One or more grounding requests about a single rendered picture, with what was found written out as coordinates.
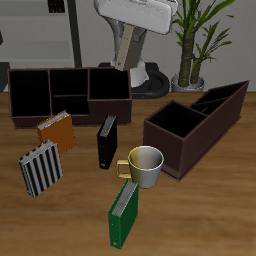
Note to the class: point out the dark brown desk caddy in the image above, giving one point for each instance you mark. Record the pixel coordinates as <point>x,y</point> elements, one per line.
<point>110,110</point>
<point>163,146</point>

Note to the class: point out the green pot plant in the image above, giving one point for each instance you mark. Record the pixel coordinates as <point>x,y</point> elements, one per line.
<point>186,50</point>

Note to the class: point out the white and yellow mug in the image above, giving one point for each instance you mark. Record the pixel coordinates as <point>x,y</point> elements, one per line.
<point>148,173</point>

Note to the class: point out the green book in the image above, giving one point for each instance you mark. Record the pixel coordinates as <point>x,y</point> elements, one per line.
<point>125,220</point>

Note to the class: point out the grey shelf unit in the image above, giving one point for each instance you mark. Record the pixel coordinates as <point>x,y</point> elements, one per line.
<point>33,33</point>

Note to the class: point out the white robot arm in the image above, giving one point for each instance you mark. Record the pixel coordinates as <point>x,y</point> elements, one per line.
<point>139,76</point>

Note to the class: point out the black and white striped book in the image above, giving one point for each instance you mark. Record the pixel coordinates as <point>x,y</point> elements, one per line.
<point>41,170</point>

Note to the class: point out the black box on shelf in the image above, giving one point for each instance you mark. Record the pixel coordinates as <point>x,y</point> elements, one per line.
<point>56,6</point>

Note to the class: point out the orange book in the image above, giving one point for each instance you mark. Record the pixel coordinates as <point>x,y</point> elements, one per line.
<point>58,135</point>

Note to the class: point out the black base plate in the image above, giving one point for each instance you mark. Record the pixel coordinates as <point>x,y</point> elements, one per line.
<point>157,87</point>

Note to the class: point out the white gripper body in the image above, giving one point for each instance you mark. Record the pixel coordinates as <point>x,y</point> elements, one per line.
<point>140,13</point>

